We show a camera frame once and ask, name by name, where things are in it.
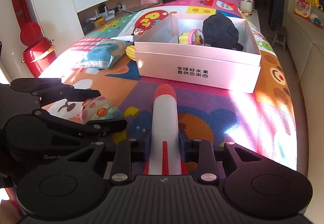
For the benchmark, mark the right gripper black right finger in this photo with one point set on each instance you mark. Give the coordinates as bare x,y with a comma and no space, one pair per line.
201,152

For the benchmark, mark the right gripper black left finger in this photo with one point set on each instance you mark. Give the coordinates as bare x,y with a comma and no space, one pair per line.
129,151

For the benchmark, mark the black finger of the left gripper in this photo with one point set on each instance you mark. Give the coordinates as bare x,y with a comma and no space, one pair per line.
51,90
42,123

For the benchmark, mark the red and white foam rocket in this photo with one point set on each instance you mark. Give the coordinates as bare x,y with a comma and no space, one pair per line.
165,156

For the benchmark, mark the blue and white tissue pack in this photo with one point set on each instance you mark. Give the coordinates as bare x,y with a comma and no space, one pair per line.
104,54

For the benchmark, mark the yellow plastic corn toy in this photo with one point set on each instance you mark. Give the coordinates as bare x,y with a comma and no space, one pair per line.
130,52

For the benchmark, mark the pink and yellow toy clock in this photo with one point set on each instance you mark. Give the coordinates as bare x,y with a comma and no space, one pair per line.
193,37

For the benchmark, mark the black plush cat toy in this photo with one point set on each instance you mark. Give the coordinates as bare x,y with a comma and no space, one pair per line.
220,32

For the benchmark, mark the red trash can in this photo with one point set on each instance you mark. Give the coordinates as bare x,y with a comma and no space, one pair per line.
40,51

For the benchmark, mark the colourful cartoon play mat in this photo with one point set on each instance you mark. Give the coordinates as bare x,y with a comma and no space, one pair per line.
262,121

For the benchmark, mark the pink cardboard gift box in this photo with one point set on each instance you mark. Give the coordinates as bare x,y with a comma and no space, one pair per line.
159,55

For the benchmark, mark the small wooden stool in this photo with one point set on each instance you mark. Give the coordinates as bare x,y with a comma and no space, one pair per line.
280,36

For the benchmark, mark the white tissue holder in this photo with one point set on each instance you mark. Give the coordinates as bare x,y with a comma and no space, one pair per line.
247,6

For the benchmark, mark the beige sofa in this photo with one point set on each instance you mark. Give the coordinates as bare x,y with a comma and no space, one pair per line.
305,43

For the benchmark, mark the small doll plush on sofa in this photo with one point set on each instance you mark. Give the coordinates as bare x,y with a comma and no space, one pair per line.
315,20

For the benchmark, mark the colourful gift bag on sofa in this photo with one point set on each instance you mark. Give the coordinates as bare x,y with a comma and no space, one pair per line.
302,8

